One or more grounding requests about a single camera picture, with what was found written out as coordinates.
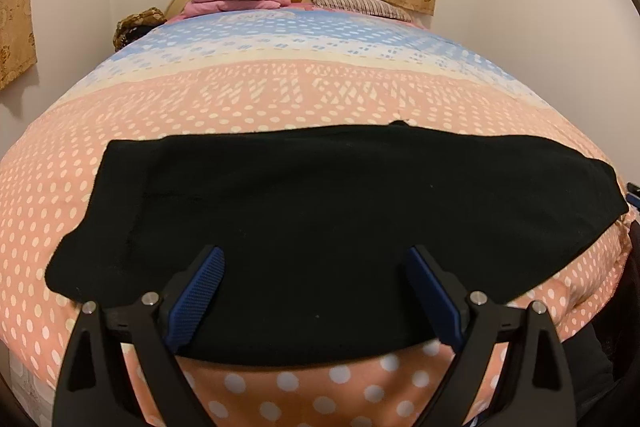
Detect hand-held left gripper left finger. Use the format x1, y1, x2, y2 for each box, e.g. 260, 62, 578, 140
54, 245, 226, 427

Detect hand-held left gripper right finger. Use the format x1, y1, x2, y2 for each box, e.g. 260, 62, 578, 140
404, 245, 585, 427

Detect black pants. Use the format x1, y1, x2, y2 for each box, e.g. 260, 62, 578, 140
44, 119, 630, 368

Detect dark cloth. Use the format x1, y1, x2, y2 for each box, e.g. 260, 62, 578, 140
560, 217, 640, 427

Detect pink dotted bedspread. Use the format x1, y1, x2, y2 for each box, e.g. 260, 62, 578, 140
0, 2, 640, 427

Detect pink folded blanket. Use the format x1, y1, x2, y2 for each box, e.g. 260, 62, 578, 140
181, 0, 292, 18

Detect striped pillow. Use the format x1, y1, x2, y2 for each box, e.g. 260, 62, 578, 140
309, 0, 413, 22

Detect golden patterned curtain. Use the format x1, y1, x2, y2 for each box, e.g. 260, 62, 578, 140
0, 0, 38, 90

